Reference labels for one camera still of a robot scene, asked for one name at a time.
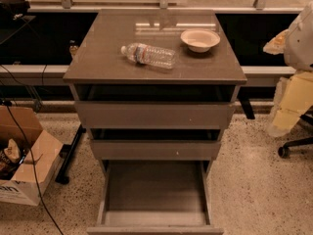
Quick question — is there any clear plastic water bottle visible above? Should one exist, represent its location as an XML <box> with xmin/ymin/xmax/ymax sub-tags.
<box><xmin>120</xmin><ymin>43</ymin><xmax>176</xmax><ymax>70</ymax></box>

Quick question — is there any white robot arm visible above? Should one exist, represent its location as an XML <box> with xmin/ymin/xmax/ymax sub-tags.
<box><xmin>263</xmin><ymin>2</ymin><xmax>313</xmax><ymax>137</ymax></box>

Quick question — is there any grey drawer cabinet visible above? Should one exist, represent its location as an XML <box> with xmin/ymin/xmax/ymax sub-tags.
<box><xmin>64</xmin><ymin>9</ymin><xmax>246</xmax><ymax>235</ymax></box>

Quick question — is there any grey top drawer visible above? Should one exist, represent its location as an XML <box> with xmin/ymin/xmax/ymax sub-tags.
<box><xmin>75</xmin><ymin>101</ymin><xmax>234</xmax><ymax>129</ymax></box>

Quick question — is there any grey middle drawer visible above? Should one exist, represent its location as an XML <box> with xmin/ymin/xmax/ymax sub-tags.
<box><xmin>91</xmin><ymin>140</ymin><xmax>221</xmax><ymax>161</ymax></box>

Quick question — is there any grey open bottom drawer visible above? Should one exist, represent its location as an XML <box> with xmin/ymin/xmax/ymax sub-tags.
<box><xmin>86</xmin><ymin>160</ymin><xmax>225</xmax><ymax>235</ymax></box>

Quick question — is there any small bottle behind cabinet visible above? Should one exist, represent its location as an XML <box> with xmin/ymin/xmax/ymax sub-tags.
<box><xmin>69</xmin><ymin>40</ymin><xmax>79</xmax><ymax>57</ymax></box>

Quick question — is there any white paper bowl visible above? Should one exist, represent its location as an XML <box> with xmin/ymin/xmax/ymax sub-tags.
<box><xmin>181</xmin><ymin>29</ymin><xmax>220</xmax><ymax>53</ymax></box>

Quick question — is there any black table leg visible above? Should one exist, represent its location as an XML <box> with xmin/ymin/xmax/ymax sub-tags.
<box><xmin>55</xmin><ymin>125</ymin><xmax>85</xmax><ymax>184</ymax></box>

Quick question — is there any black office chair base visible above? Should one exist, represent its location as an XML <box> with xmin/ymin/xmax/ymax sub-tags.
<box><xmin>278</xmin><ymin>115</ymin><xmax>313</xmax><ymax>159</ymax></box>

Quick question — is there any open cardboard box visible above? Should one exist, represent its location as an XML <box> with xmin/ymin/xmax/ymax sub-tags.
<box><xmin>0</xmin><ymin>106</ymin><xmax>63</xmax><ymax>206</ymax></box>

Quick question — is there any black bag on desk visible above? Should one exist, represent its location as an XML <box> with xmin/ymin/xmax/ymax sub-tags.
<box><xmin>0</xmin><ymin>0</ymin><xmax>30</xmax><ymax>22</ymax></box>

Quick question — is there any black cable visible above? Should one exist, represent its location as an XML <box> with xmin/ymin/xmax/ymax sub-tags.
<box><xmin>0</xmin><ymin>64</ymin><xmax>66</xmax><ymax>235</ymax></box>

